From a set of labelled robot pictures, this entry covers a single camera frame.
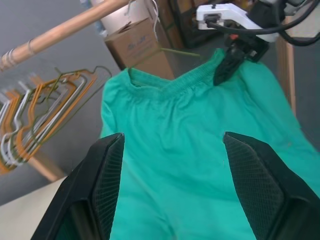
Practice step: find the green shorts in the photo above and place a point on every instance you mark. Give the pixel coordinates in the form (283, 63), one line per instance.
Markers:
(175, 150)

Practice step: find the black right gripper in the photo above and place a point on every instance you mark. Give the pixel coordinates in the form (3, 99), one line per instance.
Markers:
(250, 47)

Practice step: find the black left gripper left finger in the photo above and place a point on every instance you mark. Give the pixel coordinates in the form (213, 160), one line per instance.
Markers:
(100, 180)

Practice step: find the light wooden post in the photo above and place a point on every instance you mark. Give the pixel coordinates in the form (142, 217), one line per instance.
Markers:
(286, 75)

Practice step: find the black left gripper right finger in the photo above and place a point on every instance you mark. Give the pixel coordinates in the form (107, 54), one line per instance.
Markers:
(265, 185)

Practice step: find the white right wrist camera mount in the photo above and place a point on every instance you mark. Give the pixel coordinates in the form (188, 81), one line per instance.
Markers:
(225, 11)

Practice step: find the wooden clothes rack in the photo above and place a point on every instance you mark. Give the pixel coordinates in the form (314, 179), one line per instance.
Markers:
(62, 28)

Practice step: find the brown cardboard box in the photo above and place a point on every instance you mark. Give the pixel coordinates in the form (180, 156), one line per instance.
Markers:
(140, 47)
(170, 20)

